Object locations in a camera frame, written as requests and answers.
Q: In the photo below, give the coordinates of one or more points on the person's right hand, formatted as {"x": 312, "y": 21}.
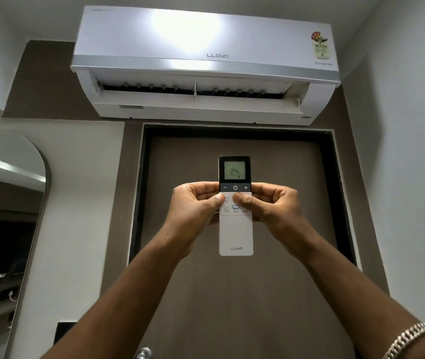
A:
{"x": 279, "y": 216}

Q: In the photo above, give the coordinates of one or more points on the person's left hand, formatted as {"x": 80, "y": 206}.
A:
{"x": 188, "y": 220}

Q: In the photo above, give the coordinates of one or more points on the person's left thumb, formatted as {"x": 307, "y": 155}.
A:
{"x": 212, "y": 205}

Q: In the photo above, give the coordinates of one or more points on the person's right thumb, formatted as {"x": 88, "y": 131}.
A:
{"x": 244, "y": 204}

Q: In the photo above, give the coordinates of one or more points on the white air conditioner remote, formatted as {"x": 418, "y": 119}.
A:
{"x": 235, "y": 231}

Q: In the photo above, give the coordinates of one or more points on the person's left forearm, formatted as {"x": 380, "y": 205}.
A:
{"x": 122, "y": 299}

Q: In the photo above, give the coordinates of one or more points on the person's right forearm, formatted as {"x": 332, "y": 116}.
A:
{"x": 362, "y": 302}

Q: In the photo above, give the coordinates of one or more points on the brown wooden door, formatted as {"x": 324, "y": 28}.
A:
{"x": 242, "y": 280}

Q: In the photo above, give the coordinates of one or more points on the colourful rating sticker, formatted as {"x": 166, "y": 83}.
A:
{"x": 320, "y": 44}

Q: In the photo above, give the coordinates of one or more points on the black door frame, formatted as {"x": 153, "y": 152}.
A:
{"x": 145, "y": 190}

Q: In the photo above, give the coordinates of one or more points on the white wall air conditioner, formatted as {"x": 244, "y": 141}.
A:
{"x": 205, "y": 63}

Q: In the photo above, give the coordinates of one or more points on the black wall switch plate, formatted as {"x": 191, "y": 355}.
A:
{"x": 60, "y": 332}

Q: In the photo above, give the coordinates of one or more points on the arched wall mirror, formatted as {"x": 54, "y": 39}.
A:
{"x": 2, "y": 235}

